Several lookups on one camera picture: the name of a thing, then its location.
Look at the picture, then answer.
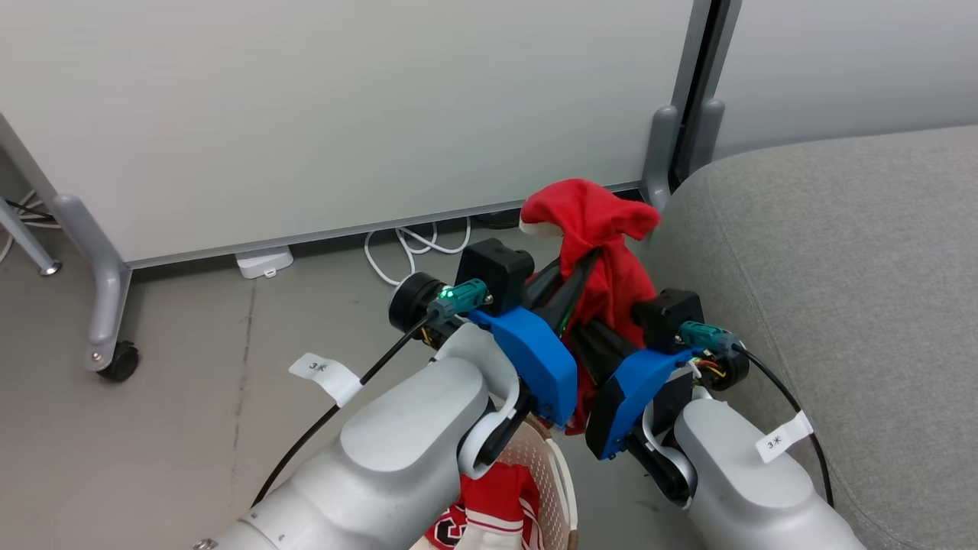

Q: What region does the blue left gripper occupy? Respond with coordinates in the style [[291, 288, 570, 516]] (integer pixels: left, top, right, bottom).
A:
[[468, 248, 604, 429]]

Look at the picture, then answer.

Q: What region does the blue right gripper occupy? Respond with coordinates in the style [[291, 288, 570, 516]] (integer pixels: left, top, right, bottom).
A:
[[572, 319, 704, 461]]

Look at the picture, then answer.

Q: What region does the cream perforated laundry basket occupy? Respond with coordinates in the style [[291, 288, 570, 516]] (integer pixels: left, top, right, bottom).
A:
[[413, 416, 579, 550]]

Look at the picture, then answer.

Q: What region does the short grey partition foot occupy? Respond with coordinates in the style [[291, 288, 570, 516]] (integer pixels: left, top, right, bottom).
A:
[[642, 105, 679, 212], [684, 98, 725, 180]]

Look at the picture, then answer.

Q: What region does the red and white garment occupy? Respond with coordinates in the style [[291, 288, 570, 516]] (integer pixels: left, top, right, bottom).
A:
[[424, 462, 545, 550]]

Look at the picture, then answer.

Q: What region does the grey fabric sofa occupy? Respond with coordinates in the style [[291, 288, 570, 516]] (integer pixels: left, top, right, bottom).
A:
[[642, 126, 978, 550]]

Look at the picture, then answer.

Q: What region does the white power adapter box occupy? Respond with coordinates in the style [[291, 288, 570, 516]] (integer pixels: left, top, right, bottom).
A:
[[235, 246, 294, 280]]

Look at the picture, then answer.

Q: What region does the large white partition panel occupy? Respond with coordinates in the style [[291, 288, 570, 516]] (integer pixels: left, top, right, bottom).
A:
[[0, 0, 715, 270]]

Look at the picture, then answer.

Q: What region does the narrow white partition panel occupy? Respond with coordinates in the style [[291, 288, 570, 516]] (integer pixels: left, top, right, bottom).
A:
[[714, 0, 978, 161]]

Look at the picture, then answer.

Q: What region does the black caster wheel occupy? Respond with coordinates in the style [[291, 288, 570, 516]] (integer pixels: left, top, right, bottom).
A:
[[98, 341, 140, 383]]

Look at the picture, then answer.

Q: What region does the grey partition foot with caster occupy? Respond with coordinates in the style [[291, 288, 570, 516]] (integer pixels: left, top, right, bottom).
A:
[[52, 193, 132, 373]]

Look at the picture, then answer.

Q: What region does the grey metal table leg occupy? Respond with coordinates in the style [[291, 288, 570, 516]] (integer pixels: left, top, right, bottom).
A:
[[0, 195, 62, 276]]

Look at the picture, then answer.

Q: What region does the green left camera connector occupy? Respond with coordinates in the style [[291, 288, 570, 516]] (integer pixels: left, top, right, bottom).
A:
[[428, 279, 490, 320]]

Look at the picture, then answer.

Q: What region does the green camera connector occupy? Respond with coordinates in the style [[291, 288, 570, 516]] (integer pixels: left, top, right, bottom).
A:
[[428, 279, 490, 320], [678, 321, 740, 354]]

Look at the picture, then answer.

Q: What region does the green right camera connector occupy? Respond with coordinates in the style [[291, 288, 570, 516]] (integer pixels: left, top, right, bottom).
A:
[[678, 321, 740, 354]]

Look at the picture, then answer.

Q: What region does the white coiled floor cable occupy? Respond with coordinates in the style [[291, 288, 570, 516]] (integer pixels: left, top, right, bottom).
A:
[[364, 218, 472, 287]]

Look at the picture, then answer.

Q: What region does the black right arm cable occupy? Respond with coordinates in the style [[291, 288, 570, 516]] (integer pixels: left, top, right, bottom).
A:
[[733, 344, 835, 509]]

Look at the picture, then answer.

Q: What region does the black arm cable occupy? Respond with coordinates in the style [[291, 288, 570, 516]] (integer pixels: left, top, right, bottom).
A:
[[251, 313, 436, 509], [733, 344, 835, 509]]

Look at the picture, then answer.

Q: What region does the white right cable label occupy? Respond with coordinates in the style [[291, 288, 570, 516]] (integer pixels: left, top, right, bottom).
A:
[[756, 411, 814, 464]]

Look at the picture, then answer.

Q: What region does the white cable label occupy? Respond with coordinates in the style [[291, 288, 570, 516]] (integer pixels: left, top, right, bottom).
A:
[[289, 353, 362, 407], [756, 411, 814, 464]]

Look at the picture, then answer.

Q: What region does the white left cable label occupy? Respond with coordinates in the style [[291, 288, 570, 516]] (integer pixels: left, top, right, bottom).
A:
[[289, 353, 362, 407]]

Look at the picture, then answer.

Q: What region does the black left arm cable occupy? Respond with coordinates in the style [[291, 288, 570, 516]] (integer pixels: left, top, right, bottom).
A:
[[251, 313, 436, 509]]

